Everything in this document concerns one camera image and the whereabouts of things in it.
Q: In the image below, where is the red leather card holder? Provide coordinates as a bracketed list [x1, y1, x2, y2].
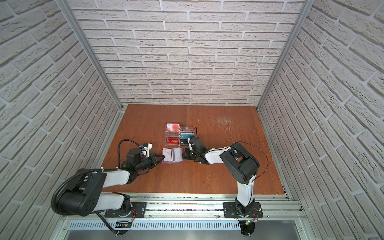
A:
[162, 148, 183, 164]

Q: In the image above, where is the clear acrylic card organizer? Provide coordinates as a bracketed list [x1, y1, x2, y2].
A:
[164, 125, 197, 147]

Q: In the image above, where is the white pink circle card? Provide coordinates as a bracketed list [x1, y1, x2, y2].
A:
[166, 123, 180, 132]

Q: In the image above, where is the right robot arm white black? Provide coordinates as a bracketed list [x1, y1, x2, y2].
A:
[184, 136, 260, 212]

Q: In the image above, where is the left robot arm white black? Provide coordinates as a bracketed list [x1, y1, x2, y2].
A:
[51, 146, 165, 217]

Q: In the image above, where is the white magnetic stripe card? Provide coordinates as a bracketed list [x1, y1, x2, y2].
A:
[171, 148, 183, 163]

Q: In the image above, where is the teal VIP card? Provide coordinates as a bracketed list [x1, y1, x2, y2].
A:
[181, 133, 192, 140]

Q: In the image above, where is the red card in organizer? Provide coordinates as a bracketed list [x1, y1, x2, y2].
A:
[166, 138, 180, 146]

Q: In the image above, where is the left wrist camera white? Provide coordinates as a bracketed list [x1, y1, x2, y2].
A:
[139, 143, 152, 158]

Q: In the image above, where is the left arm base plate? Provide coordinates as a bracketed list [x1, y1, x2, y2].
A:
[104, 202, 147, 218]

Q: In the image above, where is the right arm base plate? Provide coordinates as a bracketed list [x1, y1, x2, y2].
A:
[223, 202, 264, 219]

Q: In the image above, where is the aluminium rail frame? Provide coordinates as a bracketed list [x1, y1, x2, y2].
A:
[50, 193, 315, 240]

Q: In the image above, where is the black corrugated cable left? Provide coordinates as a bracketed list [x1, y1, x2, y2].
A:
[50, 139, 142, 236]

